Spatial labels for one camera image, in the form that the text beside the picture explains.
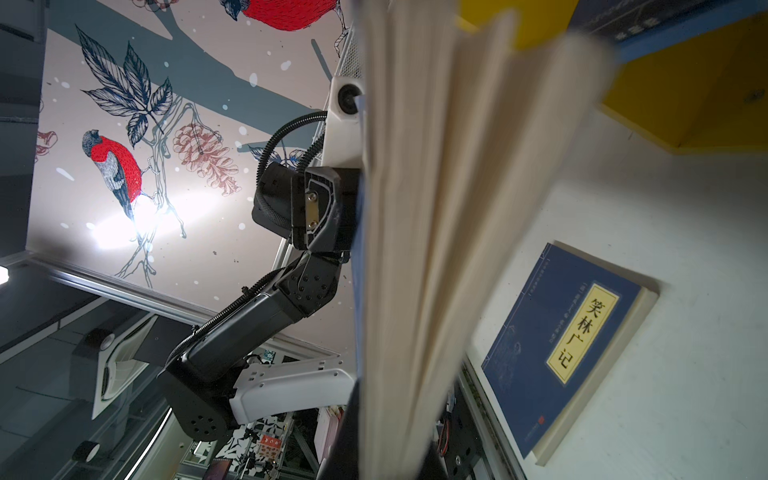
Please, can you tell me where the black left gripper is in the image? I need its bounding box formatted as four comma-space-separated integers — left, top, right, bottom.
291, 167, 361, 252

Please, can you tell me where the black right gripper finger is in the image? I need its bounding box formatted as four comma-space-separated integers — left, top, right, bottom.
317, 381, 360, 480

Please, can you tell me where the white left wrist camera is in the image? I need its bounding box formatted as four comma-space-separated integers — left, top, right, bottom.
320, 76, 364, 169

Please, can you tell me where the white wire mesh tray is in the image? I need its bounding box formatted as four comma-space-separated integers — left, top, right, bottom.
334, 27, 362, 79

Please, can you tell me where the yellow blue pink bookshelf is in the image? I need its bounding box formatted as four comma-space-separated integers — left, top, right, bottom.
459, 1, 767, 154

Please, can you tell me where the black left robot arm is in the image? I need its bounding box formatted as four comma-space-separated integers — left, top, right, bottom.
157, 162, 360, 441

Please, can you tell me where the navy book yellow label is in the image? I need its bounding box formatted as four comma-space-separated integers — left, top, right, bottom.
481, 242, 659, 466

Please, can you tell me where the black corrugated cable conduit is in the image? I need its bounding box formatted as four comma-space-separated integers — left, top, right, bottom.
254, 109, 330, 187

